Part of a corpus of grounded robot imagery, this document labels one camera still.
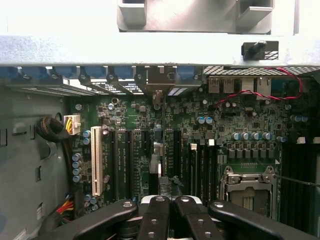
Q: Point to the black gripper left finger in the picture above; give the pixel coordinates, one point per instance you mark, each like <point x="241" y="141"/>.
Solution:
<point x="155" y="220"/>

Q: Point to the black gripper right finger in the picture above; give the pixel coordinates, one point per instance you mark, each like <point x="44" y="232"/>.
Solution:
<point x="200" y="225"/>

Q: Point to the black RAM slot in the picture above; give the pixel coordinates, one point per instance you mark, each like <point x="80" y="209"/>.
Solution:
<point x="288" y="180"/>
<point x="211" y="172"/>
<point x="303" y="200"/>

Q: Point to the CPU socket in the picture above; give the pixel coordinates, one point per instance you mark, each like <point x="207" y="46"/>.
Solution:
<point x="250" y="190"/>

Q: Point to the short black expansion slot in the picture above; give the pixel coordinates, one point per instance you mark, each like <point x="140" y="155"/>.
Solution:
<point x="147" y="140"/>

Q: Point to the white expansion slot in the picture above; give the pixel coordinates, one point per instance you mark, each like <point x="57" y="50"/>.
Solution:
<point x="96" y="162"/>

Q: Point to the green motherboard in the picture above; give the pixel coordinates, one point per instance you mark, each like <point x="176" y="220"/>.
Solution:
<point x="225" y="120"/>

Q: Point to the thin metal locking lever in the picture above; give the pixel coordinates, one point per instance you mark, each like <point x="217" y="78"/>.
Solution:
<point x="300" y="181"/>

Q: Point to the white power connector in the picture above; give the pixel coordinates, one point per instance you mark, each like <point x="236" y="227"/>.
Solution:
<point x="75" y="122"/>

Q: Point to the black open PC case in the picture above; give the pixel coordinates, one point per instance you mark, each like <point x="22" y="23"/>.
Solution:
<point x="30" y="155"/>

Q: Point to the silver rear port block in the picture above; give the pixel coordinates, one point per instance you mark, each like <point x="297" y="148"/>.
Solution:
<point x="225" y="85"/>

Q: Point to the grey plastic parts rack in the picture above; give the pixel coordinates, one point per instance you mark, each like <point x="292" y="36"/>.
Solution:
<point x="190" y="17"/>

